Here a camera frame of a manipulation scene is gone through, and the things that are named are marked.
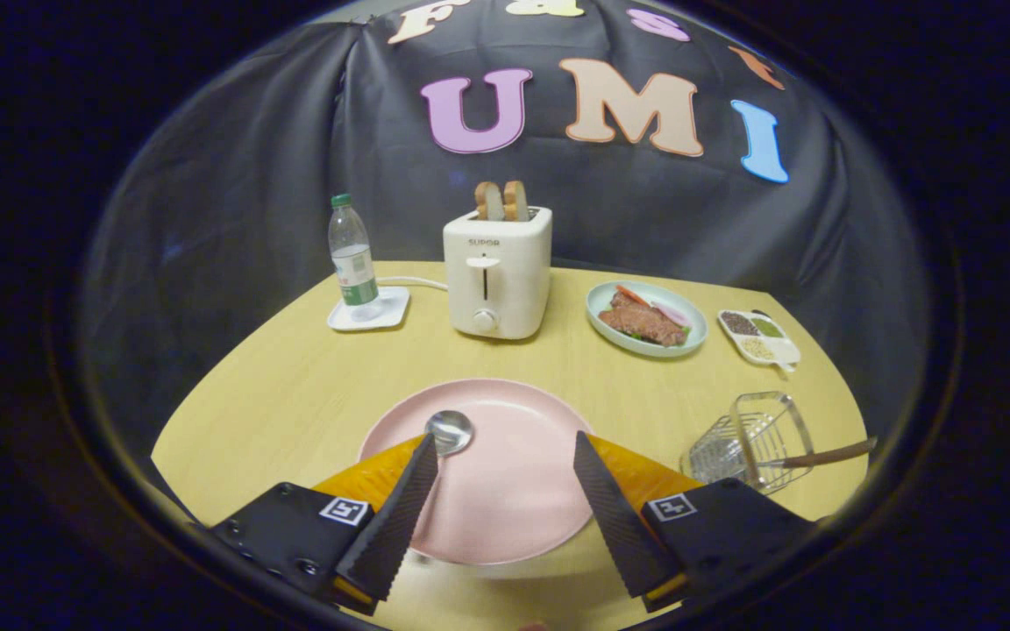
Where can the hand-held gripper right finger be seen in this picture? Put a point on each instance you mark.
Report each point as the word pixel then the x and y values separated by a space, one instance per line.
pixel 619 526

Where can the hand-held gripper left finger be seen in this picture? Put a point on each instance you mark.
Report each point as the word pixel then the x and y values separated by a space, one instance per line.
pixel 395 526

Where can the pink plate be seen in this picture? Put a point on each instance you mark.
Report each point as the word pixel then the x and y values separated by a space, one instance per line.
pixel 514 473

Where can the brown steak piece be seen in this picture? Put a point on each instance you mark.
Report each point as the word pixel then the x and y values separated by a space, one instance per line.
pixel 641 322

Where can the white square coaster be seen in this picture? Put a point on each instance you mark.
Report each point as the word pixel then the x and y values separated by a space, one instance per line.
pixel 391 314

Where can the pale green food plate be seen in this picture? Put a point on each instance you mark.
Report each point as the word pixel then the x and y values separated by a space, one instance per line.
pixel 601 302

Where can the orange carrot slice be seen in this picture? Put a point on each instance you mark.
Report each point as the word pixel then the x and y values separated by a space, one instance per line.
pixel 632 294

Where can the white divided seasoning dish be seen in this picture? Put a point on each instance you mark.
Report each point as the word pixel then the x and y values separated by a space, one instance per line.
pixel 759 337

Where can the clear plastic water bottle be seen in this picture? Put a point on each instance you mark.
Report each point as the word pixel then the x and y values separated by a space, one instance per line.
pixel 353 263

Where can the white toaster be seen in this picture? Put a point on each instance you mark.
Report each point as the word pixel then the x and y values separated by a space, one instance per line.
pixel 514 280

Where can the toasted bread slice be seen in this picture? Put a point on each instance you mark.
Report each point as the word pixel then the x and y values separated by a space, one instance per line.
pixel 488 202
pixel 515 202

